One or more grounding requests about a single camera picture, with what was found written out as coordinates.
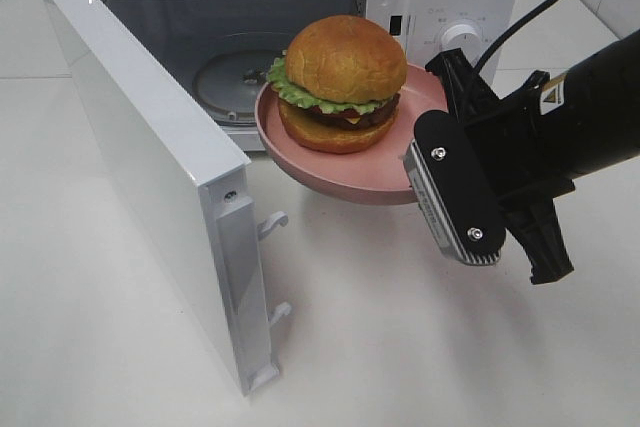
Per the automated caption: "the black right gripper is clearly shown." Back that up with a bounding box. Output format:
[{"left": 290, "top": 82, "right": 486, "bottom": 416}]
[{"left": 425, "top": 48, "right": 578, "bottom": 284}]

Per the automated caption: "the burger with lettuce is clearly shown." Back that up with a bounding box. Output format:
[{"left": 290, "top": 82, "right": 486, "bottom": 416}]
[{"left": 266, "top": 15, "right": 408, "bottom": 154}]

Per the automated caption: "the glass microwave turntable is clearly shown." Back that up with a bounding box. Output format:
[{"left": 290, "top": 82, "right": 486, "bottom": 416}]
[{"left": 193, "top": 49, "right": 280, "bottom": 126}]

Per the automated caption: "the white upper power knob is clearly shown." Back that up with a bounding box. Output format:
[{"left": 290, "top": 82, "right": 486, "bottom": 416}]
[{"left": 439, "top": 21, "right": 482, "bottom": 63}]

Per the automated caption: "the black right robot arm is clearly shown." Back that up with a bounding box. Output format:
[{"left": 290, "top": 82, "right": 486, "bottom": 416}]
[{"left": 410, "top": 34, "right": 639, "bottom": 284}]

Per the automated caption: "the pink round plate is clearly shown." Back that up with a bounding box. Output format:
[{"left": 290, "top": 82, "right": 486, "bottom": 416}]
[{"left": 255, "top": 65, "right": 446, "bottom": 205}]

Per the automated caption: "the white microwave door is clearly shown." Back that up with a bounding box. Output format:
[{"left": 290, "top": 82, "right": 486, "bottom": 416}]
[{"left": 44, "top": 0, "right": 290, "bottom": 394}]

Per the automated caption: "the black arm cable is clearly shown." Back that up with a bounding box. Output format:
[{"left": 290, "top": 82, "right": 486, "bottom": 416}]
[{"left": 472, "top": 0, "right": 614, "bottom": 71}]

